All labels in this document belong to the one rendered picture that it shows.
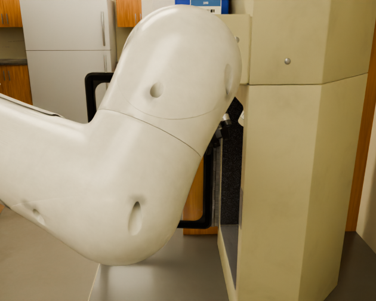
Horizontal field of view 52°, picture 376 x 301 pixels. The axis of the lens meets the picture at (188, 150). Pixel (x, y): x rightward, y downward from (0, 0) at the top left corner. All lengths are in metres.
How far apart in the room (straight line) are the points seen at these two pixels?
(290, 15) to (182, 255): 0.65
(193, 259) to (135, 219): 0.71
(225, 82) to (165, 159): 0.09
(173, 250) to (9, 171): 0.74
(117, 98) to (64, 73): 5.38
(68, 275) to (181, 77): 2.39
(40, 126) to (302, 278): 0.56
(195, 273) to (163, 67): 0.70
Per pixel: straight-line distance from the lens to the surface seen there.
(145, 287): 0.91
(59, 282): 2.59
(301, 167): 0.64
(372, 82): 1.07
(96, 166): 0.29
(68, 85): 5.70
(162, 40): 0.31
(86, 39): 5.57
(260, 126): 0.60
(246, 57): 0.58
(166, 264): 0.98
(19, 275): 2.74
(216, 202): 0.99
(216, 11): 0.66
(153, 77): 0.30
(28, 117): 0.35
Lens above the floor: 1.50
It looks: 18 degrees down
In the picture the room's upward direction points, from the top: straight up
